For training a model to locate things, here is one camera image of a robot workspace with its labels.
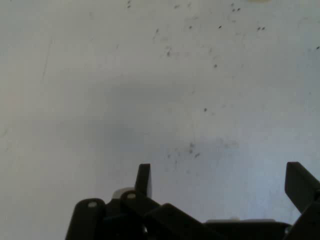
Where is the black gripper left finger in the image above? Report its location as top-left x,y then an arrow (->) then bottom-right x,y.
65,163 -> 226,240

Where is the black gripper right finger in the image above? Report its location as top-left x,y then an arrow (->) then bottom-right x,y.
284,161 -> 320,240

